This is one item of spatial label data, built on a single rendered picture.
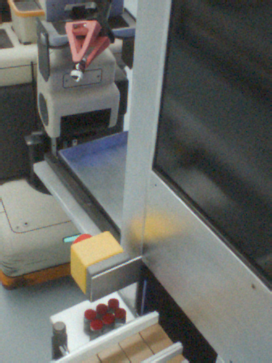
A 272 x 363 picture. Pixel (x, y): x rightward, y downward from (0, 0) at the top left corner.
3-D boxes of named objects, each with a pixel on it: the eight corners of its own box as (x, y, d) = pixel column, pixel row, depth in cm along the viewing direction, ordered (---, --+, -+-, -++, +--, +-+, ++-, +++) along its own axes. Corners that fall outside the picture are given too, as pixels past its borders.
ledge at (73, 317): (154, 352, 96) (155, 345, 95) (87, 388, 90) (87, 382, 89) (112, 293, 105) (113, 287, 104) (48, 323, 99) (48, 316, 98)
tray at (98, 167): (237, 216, 120) (240, 204, 118) (133, 260, 109) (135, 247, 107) (150, 134, 142) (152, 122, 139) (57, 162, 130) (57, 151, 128)
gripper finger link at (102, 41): (53, 53, 103) (65, 12, 106) (71, 76, 109) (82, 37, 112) (87, 51, 100) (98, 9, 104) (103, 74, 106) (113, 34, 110)
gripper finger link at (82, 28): (55, 55, 103) (67, 14, 107) (73, 78, 109) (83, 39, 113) (88, 53, 100) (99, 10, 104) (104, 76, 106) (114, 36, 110)
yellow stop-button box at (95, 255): (128, 287, 94) (130, 257, 89) (90, 304, 91) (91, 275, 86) (105, 257, 98) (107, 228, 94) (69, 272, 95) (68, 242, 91)
